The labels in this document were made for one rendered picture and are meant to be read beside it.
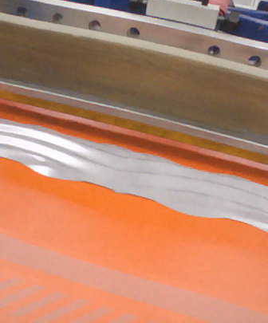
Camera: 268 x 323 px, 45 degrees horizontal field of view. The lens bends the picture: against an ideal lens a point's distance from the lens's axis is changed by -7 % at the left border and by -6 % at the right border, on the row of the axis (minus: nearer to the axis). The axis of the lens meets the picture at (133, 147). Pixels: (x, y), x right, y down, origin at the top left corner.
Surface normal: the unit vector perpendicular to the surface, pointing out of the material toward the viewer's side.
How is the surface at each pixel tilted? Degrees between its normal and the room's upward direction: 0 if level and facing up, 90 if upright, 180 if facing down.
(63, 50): 90
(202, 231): 0
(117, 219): 0
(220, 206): 36
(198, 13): 90
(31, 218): 0
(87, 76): 90
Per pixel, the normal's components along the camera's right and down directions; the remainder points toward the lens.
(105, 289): 0.15, -0.83
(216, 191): 0.02, -0.43
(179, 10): -0.22, 0.49
